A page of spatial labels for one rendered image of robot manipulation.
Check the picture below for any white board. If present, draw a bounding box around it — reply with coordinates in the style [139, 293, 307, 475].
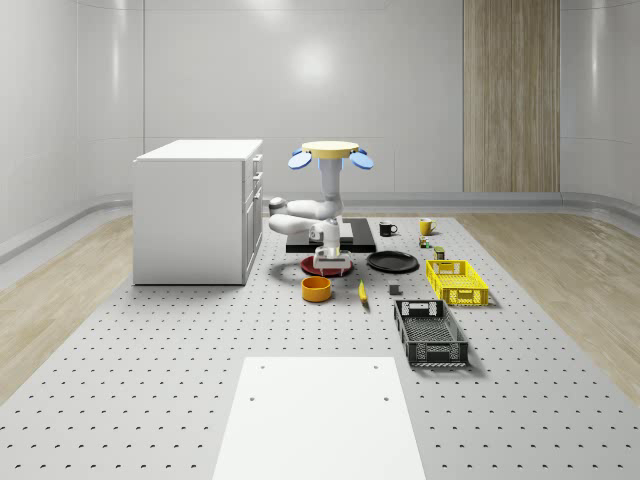
[211, 356, 427, 480]

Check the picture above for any white cabinet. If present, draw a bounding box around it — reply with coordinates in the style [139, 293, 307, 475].
[132, 138, 265, 287]

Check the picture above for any dark grey basket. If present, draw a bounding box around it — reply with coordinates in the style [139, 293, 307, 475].
[392, 298, 471, 370]

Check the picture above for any black stove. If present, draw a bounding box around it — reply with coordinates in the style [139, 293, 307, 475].
[285, 216, 377, 254]

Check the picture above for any yellow bowl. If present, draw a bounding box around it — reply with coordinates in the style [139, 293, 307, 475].
[300, 276, 333, 303]

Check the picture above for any yellow basket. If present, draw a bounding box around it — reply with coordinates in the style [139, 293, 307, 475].
[425, 258, 491, 307]

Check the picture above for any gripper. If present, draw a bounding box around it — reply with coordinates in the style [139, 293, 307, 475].
[311, 247, 352, 278]

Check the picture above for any black plate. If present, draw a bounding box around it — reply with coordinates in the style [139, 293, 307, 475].
[365, 250, 420, 275]

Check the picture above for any red plate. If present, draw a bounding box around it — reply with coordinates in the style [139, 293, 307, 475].
[300, 254, 354, 278]

